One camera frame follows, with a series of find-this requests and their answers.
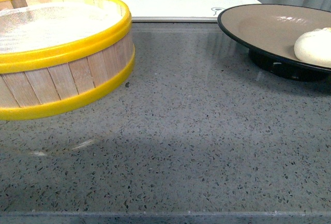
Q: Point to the black and tan plate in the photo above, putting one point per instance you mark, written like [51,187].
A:
[270,31]

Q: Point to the white steamed bun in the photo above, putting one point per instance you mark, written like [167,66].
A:
[314,47]

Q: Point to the white rectangular tray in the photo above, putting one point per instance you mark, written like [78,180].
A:
[181,10]

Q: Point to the yellow rimmed bamboo steamer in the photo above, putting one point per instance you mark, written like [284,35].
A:
[58,79]

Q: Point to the white mesh steamer cloth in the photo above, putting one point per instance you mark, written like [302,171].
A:
[51,24]

